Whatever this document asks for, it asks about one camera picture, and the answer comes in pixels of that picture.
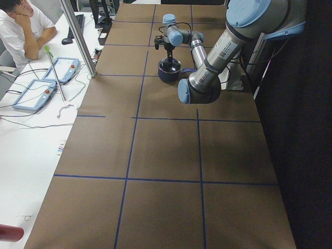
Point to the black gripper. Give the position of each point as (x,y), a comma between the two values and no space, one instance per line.
(168,47)

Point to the glass pot lid purple knob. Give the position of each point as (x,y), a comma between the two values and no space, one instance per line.
(171,68)

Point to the dark blue saucepan purple handle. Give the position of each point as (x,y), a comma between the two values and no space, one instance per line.
(168,78)

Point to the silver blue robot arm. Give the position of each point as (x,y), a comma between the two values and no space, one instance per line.
(245,21)

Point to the black monitor stand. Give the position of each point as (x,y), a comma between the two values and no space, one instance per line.
(101,11)

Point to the black keyboard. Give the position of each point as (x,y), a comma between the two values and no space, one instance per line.
(80,20)

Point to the far blue teach pendant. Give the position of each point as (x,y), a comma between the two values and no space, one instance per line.
(66,68)

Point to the blue teach pendant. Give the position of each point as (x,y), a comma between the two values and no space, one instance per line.
(36,95)
(66,68)

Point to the black computer mouse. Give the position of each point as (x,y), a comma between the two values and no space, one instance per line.
(67,41)

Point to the thin metal rod green tip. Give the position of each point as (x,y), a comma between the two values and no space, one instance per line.
(50,56)

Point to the near blue teach pendant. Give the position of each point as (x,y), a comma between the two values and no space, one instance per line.
(36,95)

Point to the person in white shirt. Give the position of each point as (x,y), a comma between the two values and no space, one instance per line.
(24,31)

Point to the red cylinder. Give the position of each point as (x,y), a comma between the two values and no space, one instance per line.
(11,233)

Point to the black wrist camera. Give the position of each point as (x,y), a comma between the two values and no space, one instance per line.
(158,41)

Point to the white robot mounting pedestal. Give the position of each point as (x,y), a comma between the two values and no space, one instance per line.
(230,78)

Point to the silver aluminium frame post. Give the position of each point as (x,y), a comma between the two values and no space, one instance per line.
(78,36)

